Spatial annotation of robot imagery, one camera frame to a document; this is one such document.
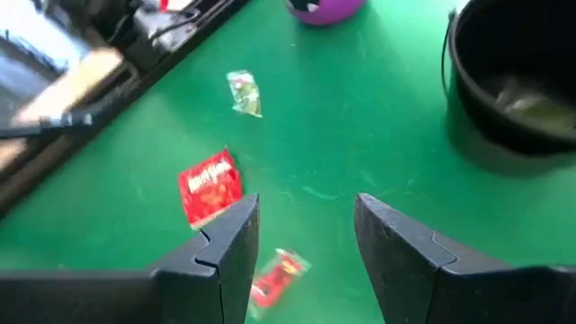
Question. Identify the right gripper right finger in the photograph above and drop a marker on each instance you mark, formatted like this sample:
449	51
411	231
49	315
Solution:
414	279

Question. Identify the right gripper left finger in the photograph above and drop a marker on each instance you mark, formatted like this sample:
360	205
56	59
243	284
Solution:
216	279

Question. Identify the clear bag red candy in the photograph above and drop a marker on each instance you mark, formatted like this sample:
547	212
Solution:
276	281

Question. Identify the red Skittles pack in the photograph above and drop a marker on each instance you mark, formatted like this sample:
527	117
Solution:
209	189

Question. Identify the black plastic bucket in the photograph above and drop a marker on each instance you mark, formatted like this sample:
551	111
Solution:
472	90

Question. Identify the purple plastic bucket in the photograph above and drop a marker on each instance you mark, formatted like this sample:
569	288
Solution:
333	13

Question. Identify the small red clip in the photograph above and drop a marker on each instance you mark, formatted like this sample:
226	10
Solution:
164	4

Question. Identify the grey side bench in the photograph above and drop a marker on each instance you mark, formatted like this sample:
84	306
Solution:
27	45

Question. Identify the black frame strut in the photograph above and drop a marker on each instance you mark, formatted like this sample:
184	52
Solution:
45	126

